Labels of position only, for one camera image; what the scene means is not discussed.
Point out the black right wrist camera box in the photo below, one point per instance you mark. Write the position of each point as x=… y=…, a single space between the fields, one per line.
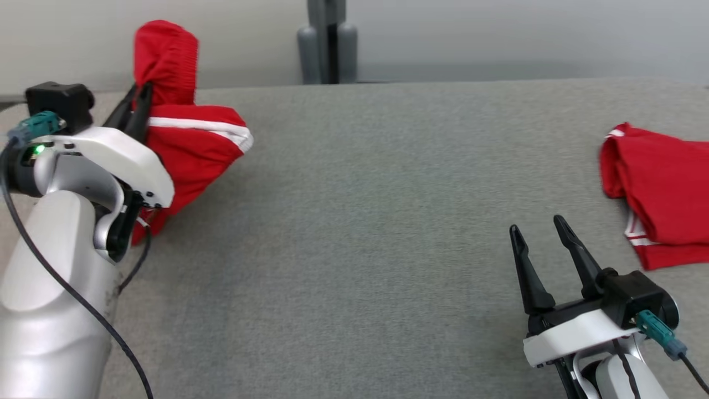
x=637 y=293

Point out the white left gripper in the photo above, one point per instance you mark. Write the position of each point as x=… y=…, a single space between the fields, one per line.
x=122 y=155

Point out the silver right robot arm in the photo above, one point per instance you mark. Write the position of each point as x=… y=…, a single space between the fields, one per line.
x=615 y=382

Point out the grey metal post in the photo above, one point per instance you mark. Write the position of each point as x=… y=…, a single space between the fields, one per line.
x=346 y=55

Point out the red white basketball jersey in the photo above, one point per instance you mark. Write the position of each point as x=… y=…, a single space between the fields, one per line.
x=664 y=183

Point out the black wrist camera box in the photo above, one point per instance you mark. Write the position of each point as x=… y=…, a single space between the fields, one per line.
x=58 y=105
x=637 y=293

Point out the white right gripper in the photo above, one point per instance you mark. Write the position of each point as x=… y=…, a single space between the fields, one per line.
x=576 y=335

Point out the red white-striped shorts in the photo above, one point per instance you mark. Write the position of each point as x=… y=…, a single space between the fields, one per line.
x=188 y=149

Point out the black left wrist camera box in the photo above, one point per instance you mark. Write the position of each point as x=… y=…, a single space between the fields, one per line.
x=58 y=105

